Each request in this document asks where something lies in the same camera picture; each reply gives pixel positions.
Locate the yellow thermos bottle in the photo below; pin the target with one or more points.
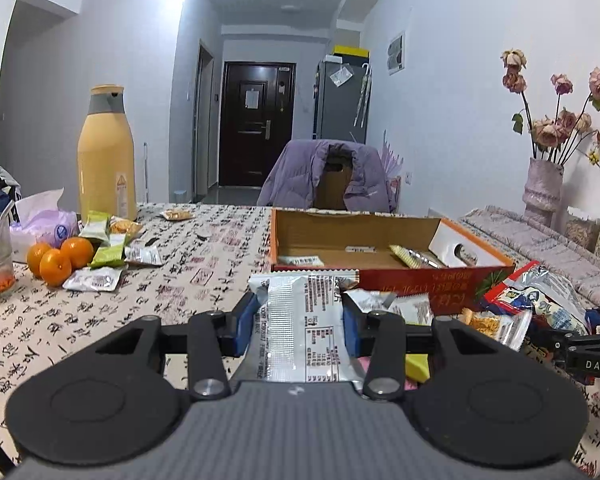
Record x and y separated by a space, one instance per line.
105 160

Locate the purple jacket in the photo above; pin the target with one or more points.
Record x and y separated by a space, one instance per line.
290 175

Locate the white door notice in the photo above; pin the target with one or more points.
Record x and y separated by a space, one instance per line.
251 99

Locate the red cardboard box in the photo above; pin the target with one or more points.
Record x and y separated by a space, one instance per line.
420 280

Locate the framed wall panel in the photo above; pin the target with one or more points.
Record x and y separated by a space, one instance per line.
396 52

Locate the dried rose bouquet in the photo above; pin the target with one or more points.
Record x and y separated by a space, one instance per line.
547 130

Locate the wooden chair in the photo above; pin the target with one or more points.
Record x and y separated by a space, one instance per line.
332 185

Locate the silver printed snack packet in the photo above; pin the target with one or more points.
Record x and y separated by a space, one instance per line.
300 325

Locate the purple tissue pack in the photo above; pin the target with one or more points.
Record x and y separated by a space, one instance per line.
45 225

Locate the white grey-print snack packet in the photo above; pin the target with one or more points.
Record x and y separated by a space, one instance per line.
415 310

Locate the grey refrigerator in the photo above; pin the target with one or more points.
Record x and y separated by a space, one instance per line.
335 115

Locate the glass storage jar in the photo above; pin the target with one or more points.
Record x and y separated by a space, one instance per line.
582 232

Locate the grey interior door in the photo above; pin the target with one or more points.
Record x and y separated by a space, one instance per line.
202 125

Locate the pink snack packet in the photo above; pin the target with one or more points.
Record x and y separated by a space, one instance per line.
410 385

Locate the quilted blanket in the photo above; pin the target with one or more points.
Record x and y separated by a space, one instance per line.
530 250

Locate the dark entrance door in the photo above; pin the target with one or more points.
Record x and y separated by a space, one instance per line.
240 125

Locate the flat white labelled packet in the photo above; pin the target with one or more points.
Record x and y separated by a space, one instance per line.
300 260

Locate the small white bin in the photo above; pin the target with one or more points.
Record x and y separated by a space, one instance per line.
179 196

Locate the clear plastic bag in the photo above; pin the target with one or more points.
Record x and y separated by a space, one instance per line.
340 76

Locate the pink wall decoration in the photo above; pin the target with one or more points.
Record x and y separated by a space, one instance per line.
392 157

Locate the orange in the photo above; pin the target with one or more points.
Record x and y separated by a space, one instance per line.
36 255
55 269
78 251

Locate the silver red snack packet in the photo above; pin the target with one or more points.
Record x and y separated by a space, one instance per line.
550 280

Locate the small cracker packet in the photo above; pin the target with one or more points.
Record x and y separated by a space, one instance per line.
177 215

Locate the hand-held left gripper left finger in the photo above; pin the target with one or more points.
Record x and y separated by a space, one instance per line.
244 325

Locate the folded umbrella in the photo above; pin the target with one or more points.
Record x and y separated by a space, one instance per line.
362 95

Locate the pink ribbed vase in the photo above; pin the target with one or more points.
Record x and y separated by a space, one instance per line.
542 195

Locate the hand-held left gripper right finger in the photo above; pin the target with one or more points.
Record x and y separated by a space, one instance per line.
351 325

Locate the green snack packet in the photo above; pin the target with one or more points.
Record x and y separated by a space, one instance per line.
109 255
95 225

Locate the red blue snack packet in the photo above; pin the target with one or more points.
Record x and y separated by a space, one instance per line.
525 297

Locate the clear orange cracker packet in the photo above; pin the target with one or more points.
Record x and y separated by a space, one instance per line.
490 327

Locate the yellow striped snack packet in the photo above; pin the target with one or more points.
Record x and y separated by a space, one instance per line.
415 258

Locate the yellow black box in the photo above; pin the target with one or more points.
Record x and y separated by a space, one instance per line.
351 51

